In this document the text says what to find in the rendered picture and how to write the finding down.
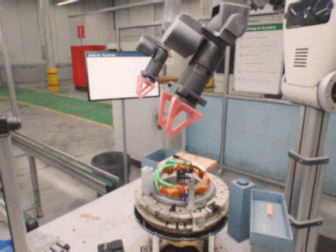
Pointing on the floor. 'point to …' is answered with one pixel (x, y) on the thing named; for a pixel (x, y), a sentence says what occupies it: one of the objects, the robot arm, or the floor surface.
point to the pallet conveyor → (56, 169)
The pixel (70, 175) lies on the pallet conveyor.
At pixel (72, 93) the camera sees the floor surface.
